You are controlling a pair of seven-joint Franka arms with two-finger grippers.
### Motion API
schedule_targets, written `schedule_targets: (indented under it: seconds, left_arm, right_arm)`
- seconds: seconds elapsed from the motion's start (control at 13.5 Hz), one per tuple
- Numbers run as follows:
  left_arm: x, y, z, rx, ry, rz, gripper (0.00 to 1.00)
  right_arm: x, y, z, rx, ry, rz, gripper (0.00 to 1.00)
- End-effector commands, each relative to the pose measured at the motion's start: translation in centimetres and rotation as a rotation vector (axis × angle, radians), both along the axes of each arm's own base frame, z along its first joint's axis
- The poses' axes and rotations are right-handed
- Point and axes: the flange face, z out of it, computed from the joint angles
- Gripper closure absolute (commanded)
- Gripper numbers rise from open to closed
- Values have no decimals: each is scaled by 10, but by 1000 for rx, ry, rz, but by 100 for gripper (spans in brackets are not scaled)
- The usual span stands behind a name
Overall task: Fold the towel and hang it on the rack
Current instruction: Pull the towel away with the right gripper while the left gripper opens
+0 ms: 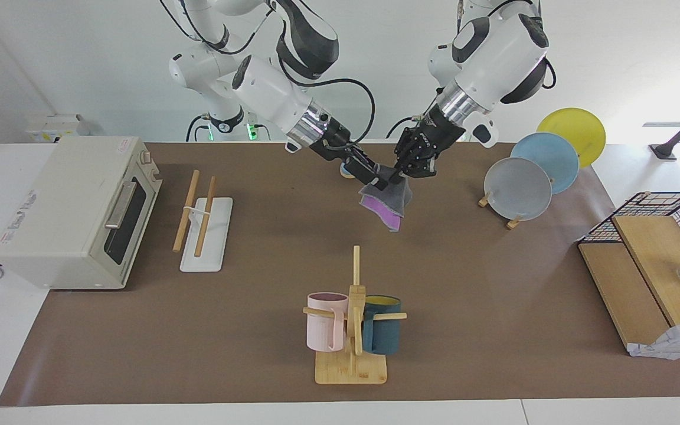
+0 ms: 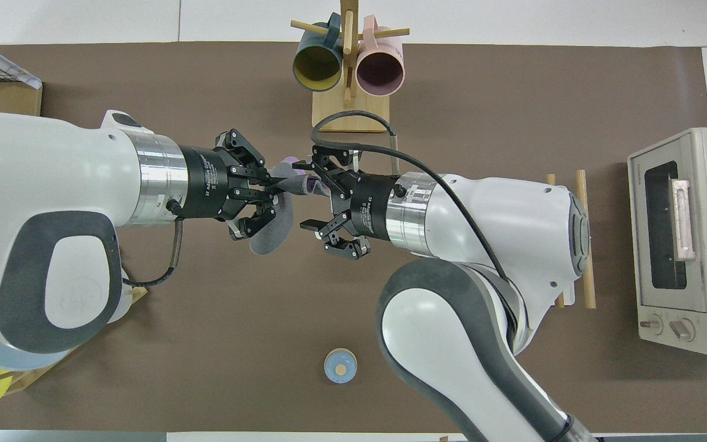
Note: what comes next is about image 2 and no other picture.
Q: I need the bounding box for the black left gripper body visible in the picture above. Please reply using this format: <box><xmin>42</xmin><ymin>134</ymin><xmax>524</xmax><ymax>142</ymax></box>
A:
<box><xmin>180</xmin><ymin>147</ymin><xmax>250</xmax><ymax>220</ymax></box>

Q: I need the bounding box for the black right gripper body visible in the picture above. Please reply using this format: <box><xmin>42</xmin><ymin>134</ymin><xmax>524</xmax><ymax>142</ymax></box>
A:
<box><xmin>338</xmin><ymin>174</ymin><xmax>394</xmax><ymax>241</ymax></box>

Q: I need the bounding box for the purple and grey towel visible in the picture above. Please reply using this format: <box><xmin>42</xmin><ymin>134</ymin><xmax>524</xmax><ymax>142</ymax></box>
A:
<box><xmin>248</xmin><ymin>157</ymin><xmax>330</xmax><ymax>255</ymax></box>

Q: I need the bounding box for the white rack with wooden bars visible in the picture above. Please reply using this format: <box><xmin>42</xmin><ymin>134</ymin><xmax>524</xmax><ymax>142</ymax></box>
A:
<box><xmin>546</xmin><ymin>170</ymin><xmax>597</xmax><ymax>309</ymax></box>

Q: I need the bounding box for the wooden mug tree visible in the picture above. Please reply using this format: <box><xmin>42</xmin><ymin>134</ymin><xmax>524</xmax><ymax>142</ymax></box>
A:
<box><xmin>290</xmin><ymin>0</ymin><xmax>411</xmax><ymax>133</ymax></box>

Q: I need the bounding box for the dark teal mug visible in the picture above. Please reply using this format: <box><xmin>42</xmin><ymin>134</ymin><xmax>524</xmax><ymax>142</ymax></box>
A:
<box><xmin>292</xmin><ymin>12</ymin><xmax>344</xmax><ymax>93</ymax></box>

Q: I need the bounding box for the pink mug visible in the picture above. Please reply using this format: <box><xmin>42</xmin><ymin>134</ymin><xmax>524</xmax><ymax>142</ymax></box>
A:
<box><xmin>355</xmin><ymin>15</ymin><xmax>405</xmax><ymax>98</ymax></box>

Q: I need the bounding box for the brown table mat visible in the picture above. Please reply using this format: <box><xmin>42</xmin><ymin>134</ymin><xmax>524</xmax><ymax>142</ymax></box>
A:
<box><xmin>0</xmin><ymin>42</ymin><xmax>707</xmax><ymax>433</ymax></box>

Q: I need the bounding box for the wooden plate stand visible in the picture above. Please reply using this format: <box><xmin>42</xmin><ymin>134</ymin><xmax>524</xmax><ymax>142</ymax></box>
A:
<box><xmin>0</xmin><ymin>284</ymin><xmax>149</xmax><ymax>394</ymax></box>

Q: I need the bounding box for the blue service bell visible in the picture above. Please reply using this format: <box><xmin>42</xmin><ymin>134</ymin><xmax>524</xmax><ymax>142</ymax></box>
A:
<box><xmin>324</xmin><ymin>347</ymin><xmax>358</xmax><ymax>385</ymax></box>

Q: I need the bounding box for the white marble patterned sheet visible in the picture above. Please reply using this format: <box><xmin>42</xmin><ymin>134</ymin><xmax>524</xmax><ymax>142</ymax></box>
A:
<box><xmin>0</xmin><ymin>32</ymin><xmax>43</xmax><ymax>90</ymax></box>

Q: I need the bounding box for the light blue plate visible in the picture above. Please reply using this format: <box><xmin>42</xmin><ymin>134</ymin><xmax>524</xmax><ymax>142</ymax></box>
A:
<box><xmin>0</xmin><ymin>341</ymin><xmax>72</xmax><ymax>371</ymax></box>

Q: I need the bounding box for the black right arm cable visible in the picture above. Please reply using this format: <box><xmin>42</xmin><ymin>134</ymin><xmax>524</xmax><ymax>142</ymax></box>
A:
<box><xmin>311</xmin><ymin>110</ymin><xmax>514</xmax><ymax>283</ymax></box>

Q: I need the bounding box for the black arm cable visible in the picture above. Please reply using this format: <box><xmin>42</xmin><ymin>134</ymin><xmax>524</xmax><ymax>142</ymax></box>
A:
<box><xmin>311</xmin><ymin>110</ymin><xmax>514</xmax><ymax>283</ymax></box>
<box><xmin>122</xmin><ymin>200</ymin><xmax>184</xmax><ymax>288</ymax></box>

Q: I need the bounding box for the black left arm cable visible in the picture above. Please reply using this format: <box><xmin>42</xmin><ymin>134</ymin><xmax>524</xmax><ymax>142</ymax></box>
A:
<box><xmin>122</xmin><ymin>200</ymin><xmax>184</xmax><ymax>288</ymax></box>

